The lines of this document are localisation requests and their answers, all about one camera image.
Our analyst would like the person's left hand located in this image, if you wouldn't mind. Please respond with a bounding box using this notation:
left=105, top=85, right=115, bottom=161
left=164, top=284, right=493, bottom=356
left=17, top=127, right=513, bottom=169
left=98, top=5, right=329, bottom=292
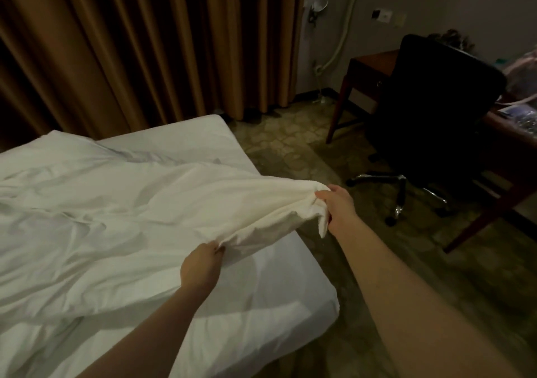
left=180, top=240, right=226, bottom=297

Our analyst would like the person's right hand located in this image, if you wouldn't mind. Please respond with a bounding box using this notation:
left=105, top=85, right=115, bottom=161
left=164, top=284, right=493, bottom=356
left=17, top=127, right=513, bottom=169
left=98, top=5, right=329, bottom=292
left=314, top=185, right=360, bottom=239

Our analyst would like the white bed sheet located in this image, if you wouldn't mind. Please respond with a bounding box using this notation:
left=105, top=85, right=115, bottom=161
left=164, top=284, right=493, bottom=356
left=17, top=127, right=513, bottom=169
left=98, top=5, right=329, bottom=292
left=96, top=114, right=341, bottom=378

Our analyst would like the white duvet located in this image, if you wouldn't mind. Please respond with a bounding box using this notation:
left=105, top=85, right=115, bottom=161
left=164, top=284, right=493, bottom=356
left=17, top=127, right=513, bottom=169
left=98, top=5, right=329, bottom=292
left=0, top=130, right=332, bottom=378

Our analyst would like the person's left forearm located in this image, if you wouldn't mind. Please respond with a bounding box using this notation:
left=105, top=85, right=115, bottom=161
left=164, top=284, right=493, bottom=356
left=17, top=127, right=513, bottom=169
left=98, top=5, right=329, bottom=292
left=79, top=285, right=215, bottom=378

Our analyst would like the person's right forearm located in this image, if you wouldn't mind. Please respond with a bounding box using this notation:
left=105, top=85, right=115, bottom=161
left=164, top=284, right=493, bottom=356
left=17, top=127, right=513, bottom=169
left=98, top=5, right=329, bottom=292
left=331, top=223, right=525, bottom=378

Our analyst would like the black office chair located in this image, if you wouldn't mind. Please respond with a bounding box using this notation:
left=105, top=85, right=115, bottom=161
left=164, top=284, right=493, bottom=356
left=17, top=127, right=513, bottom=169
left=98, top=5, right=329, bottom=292
left=346, top=34, right=508, bottom=228

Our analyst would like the dark wooden desk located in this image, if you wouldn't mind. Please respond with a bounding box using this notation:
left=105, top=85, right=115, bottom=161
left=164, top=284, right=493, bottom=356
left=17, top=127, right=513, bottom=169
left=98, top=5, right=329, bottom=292
left=326, top=50, right=537, bottom=253

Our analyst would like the pale plastic bag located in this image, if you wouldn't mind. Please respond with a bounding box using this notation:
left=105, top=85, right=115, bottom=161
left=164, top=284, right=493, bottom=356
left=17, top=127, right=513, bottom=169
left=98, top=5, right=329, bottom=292
left=502, top=50, right=537, bottom=106

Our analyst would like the brown curtain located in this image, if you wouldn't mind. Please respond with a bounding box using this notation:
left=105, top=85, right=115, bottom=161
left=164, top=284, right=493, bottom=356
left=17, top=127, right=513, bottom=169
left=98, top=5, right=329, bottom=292
left=0, top=0, right=307, bottom=152

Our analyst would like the white wall pipe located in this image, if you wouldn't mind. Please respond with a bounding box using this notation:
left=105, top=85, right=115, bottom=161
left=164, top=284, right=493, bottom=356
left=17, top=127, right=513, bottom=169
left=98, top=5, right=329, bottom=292
left=313, top=0, right=366, bottom=77

